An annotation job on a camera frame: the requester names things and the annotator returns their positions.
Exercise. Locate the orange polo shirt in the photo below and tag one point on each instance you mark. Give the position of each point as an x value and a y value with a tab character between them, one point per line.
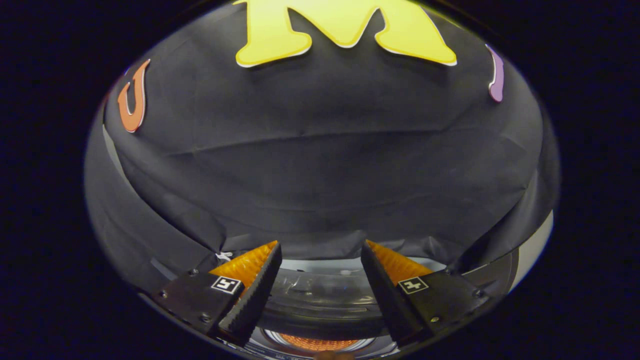
320	343

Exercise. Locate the black backdrop cloth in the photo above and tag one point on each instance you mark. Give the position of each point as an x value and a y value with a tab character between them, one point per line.
320	165

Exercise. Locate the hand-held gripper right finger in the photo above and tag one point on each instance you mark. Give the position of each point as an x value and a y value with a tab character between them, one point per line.
387	295

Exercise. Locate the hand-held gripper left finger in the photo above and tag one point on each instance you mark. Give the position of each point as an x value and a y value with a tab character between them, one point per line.
252	297

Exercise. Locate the grey washing machine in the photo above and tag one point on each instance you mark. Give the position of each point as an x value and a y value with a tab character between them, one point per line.
492	275

